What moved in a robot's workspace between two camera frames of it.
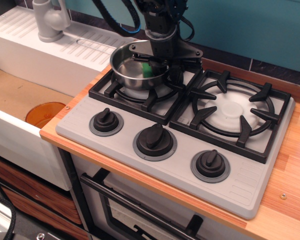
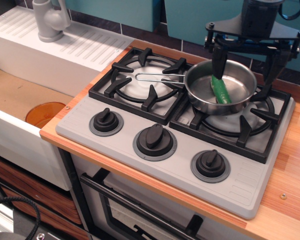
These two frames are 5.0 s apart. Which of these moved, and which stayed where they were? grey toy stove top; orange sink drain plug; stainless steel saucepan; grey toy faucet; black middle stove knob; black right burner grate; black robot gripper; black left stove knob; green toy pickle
Moved: stainless steel saucepan; black robot gripper; green toy pickle
Stayed: grey toy faucet; black right burner grate; orange sink drain plug; grey toy stove top; black left stove knob; black middle stove knob
